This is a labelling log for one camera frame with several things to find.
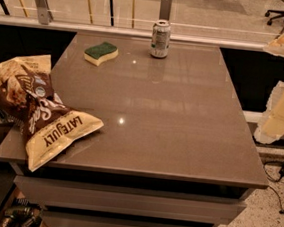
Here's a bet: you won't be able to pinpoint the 7up soda can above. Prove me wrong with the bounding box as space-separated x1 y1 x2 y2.
150 19 171 58

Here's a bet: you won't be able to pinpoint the green and yellow sponge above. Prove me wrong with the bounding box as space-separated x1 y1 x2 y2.
84 42 119 66

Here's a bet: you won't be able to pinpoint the grey table drawer unit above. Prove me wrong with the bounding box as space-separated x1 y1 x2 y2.
11 162 253 227

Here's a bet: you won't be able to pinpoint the Late July chip bag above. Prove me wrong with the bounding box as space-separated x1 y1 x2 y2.
0 55 103 171

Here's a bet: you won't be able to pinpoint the cans under table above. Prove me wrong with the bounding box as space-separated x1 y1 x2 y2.
0 198 41 227

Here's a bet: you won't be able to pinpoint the black power cable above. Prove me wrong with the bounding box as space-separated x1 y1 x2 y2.
258 158 284 218

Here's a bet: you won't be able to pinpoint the metal railing post middle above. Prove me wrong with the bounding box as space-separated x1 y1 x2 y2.
159 0 172 21

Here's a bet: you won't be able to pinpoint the metal railing post left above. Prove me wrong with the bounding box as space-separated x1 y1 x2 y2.
35 0 53 25

